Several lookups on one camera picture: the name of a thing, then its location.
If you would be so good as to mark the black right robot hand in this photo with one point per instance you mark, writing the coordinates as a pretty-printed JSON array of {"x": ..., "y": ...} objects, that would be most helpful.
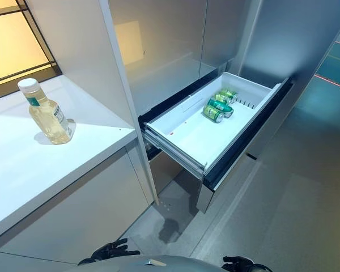
[{"x": 243, "y": 266}]

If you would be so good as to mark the light green drink can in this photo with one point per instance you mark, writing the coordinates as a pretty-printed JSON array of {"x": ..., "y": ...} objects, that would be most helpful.
[
  {"x": 212, "y": 113},
  {"x": 226, "y": 94}
]

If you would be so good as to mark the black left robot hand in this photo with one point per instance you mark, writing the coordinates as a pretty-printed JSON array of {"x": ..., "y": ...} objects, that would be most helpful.
[{"x": 102, "y": 256}]

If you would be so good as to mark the dark green drink can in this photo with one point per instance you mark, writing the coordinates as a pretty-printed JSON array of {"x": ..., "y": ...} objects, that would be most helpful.
[{"x": 219, "y": 105}]

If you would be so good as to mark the stainless steel fridge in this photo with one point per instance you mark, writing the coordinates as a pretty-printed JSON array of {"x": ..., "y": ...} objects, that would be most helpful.
[{"x": 173, "y": 42}]

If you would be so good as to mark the tall white side panel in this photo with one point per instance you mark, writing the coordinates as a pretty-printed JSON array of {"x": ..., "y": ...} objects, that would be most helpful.
[{"x": 73, "y": 42}]

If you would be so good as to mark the black framed amber window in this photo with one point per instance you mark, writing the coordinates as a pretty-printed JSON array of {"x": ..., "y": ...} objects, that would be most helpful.
[{"x": 17, "y": 37}]

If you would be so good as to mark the steel fridge drawer white bin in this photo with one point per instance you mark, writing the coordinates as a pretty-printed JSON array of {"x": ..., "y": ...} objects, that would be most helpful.
[{"x": 187, "y": 133}]

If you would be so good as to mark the grey robot torso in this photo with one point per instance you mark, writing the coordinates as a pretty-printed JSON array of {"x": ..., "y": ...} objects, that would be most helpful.
[{"x": 144, "y": 267}]

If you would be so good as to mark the yellow drink bottle white cap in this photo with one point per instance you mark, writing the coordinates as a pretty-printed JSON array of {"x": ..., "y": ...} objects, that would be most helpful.
[{"x": 52, "y": 124}]

